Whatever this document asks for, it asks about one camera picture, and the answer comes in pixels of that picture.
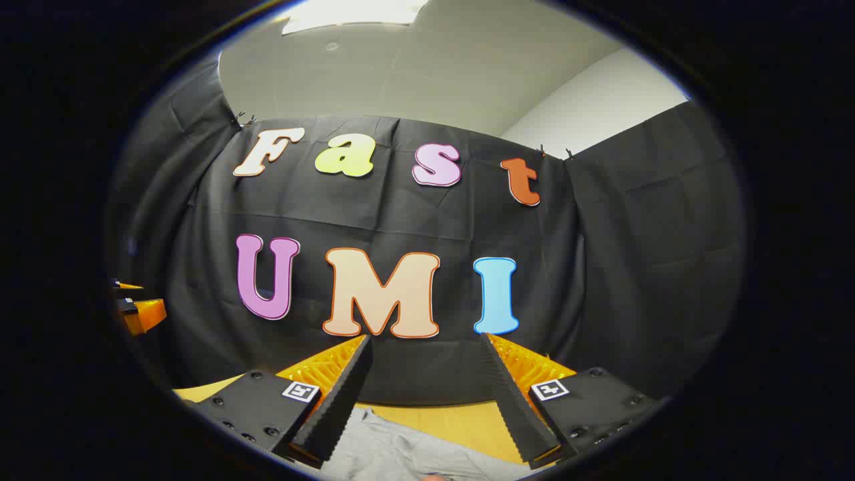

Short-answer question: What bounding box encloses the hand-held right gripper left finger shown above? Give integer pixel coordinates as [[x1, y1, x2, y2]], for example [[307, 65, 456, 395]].
[[192, 335, 373, 468]]

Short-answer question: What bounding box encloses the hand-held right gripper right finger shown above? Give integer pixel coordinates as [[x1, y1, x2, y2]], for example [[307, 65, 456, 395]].
[[478, 333, 669, 470]]

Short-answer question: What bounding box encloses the gray zip sweatshirt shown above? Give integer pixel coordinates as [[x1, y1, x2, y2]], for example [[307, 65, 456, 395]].
[[319, 406, 548, 481]]

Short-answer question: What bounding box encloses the black backdrop cloth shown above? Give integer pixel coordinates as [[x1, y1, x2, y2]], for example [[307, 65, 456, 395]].
[[107, 57, 745, 407]]

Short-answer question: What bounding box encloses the ceiling light panel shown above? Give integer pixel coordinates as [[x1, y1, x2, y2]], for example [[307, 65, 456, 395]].
[[281, 0, 430, 35]]

